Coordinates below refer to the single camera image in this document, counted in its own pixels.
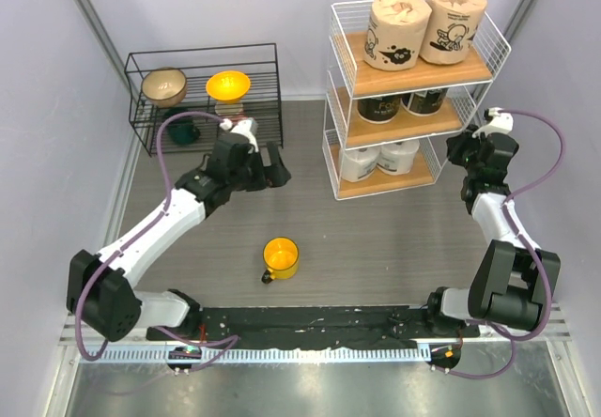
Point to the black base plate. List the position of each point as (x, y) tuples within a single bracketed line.
[(320, 327)]

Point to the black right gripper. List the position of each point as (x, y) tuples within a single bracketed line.
[(456, 144)]

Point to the white toilet paper roll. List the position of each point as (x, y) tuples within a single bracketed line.
[(397, 158)]

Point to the orange bowl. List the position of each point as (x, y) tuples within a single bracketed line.
[(228, 86)]

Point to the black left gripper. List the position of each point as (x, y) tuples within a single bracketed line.
[(273, 177)]

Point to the yellow enamel mug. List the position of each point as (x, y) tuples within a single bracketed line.
[(281, 257)]

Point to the black wire rack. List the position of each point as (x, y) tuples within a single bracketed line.
[(263, 102)]

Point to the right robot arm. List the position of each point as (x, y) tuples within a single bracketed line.
[(516, 278)]

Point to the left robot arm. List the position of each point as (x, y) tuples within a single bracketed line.
[(102, 286)]

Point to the black toilet paper roll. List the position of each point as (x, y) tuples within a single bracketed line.
[(379, 110)]

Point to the brown roll back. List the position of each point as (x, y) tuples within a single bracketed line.
[(395, 33)]

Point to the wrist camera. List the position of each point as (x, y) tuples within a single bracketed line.
[(246, 127), (497, 120)]

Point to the brown roll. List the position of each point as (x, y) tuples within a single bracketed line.
[(395, 33), (451, 29)]

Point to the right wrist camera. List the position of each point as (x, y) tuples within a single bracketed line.
[(497, 120)]

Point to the black roll front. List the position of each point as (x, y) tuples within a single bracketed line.
[(424, 102)]

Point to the brown roll front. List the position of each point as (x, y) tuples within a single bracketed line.
[(451, 29)]

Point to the beige small cup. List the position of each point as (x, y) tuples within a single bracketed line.
[(227, 109)]

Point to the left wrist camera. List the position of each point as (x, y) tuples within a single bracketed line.
[(246, 127)]

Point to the beige brown bowl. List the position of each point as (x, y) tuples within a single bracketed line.
[(165, 87)]

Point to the dark green mug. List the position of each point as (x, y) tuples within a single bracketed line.
[(183, 131)]

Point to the white wire wooden shelf rack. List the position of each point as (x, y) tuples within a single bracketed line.
[(350, 78)]

